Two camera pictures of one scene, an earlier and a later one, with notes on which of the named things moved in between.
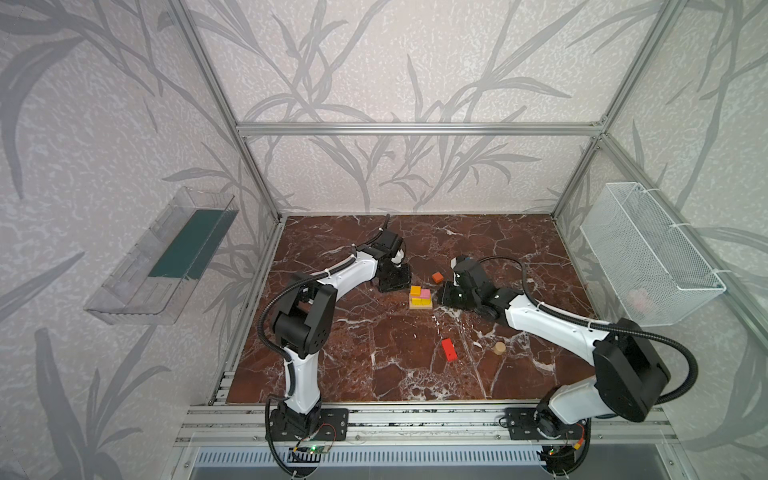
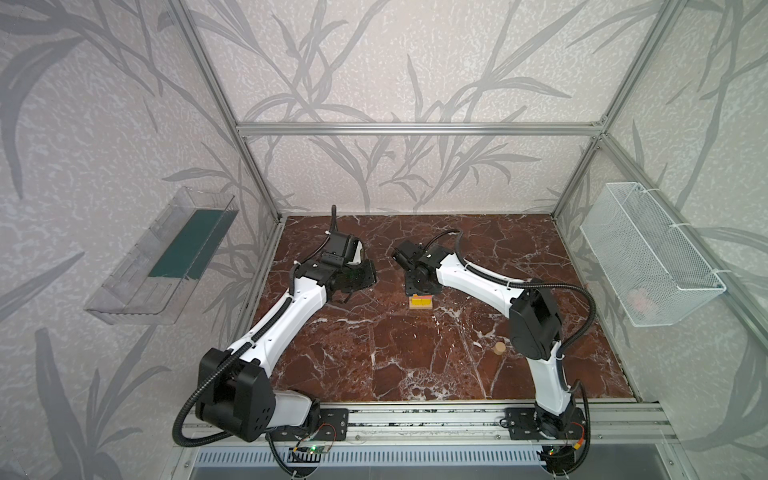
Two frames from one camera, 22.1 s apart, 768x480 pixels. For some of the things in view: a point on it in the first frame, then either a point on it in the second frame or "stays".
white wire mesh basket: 654,271 stays
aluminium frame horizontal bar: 420,129 stays
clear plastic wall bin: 155,280 stays
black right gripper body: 455,295 to 417,282
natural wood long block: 421,306 stays
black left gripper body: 393,279 to 355,276
